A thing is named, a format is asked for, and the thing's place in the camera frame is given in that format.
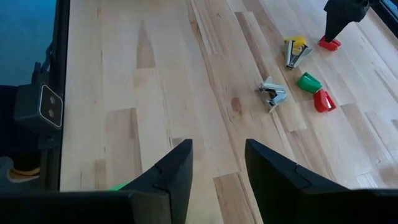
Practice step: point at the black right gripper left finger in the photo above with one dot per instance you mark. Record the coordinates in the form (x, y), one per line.
(161, 199)

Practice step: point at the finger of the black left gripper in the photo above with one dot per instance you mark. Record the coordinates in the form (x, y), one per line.
(337, 18)

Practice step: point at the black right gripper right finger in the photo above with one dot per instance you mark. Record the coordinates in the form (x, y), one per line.
(280, 196)

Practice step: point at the grey metal staple remover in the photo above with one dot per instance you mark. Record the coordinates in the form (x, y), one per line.
(275, 93)

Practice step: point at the green mini stapler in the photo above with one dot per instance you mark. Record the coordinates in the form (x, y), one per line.
(308, 83)

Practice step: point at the black table-level camera box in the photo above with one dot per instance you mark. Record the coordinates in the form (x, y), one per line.
(34, 107)

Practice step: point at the black table frame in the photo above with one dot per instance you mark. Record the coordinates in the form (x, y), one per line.
(63, 46)

